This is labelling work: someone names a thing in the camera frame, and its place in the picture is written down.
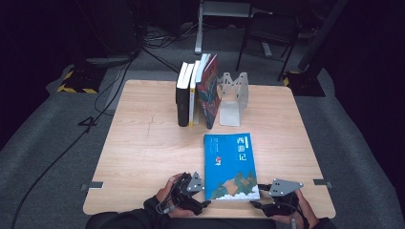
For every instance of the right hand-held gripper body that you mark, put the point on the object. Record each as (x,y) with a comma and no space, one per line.
(283,187)

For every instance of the yellow paperback book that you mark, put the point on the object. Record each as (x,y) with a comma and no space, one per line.
(192,105)

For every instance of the person's right hand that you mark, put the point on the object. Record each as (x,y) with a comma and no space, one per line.
(305,216)

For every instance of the black chair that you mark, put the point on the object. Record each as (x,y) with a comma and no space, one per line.
(270,36)

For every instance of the black yellow striped stand base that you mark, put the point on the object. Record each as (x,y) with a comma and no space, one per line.
(79,82)

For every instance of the person's left hand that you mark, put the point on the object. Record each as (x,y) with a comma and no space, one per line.
(165,198)

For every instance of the black hardcover book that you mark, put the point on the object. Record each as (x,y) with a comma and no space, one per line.
(182,105)

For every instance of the black cabinet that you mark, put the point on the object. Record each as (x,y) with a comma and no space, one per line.
(111,28)

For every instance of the grey table bracket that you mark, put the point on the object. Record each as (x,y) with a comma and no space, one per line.
(322,183)
(94,185)

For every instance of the dark slanted stand column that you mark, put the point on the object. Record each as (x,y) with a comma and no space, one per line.
(321,35)

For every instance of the red colourful paperback book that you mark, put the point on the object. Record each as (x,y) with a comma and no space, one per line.
(208,95)

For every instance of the grey floor plate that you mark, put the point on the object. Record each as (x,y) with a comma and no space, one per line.
(108,60)

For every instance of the grey metal desk frame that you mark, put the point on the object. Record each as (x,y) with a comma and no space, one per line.
(199,38)

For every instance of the blue paperback book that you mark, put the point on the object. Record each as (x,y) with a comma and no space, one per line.
(229,165)

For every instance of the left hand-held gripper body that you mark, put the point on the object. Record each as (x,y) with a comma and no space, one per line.
(187,198)

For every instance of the grey expandable metal book rack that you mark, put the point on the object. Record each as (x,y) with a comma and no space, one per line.
(230,111)

